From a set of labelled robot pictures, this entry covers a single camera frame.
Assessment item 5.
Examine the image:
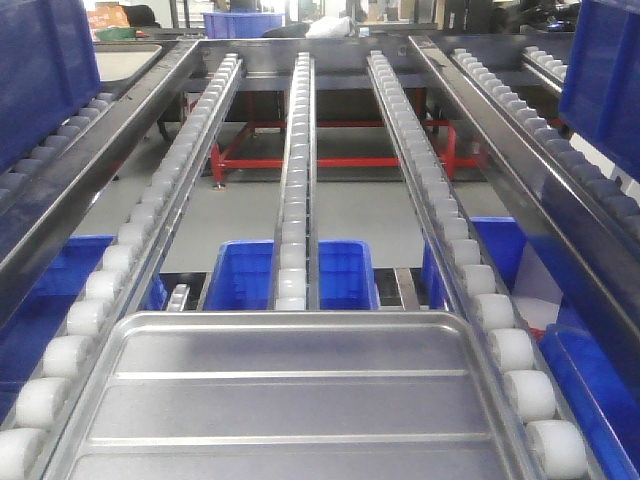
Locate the silver ribbed metal tray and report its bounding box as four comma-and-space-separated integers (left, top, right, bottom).
45, 312, 537, 479

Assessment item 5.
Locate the grey tray far left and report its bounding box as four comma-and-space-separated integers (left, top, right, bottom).
95, 42, 162, 83

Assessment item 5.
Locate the blue bin below centre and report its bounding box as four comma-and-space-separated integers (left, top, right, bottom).
203, 239, 379, 311

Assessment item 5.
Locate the blue crate in background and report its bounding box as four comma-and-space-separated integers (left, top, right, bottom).
203, 12, 284, 39

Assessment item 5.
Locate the left steel divider beam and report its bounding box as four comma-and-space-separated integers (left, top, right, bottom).
1, 40, 200, 320

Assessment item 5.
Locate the steel divider beam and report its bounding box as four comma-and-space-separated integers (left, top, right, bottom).
409, 36, 639, 388
1, 40, 200, 320

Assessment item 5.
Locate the blue bin lower right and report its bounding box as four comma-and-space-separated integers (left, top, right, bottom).
422, 216, 639, 479

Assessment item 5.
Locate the right steel divider beam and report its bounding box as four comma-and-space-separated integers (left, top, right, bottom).
409, 36, 639, 388

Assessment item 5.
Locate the blue bin upper right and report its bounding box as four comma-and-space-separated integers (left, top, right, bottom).
559, 1, 639, 180

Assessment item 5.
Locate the blue bin lower left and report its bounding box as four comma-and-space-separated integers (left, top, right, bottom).
1, 235, 147, 418

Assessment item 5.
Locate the blue bin upper left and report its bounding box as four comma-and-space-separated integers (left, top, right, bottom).
1, 1, 101, 171

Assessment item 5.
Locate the red metal floor frame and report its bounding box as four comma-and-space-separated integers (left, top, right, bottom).
209, 119, 487, 184

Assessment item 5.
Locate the right white roller rail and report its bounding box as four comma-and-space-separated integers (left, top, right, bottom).
367, 50, 603, 479

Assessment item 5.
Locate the far right roller rail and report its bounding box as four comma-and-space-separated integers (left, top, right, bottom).
451, 48, 639, 240

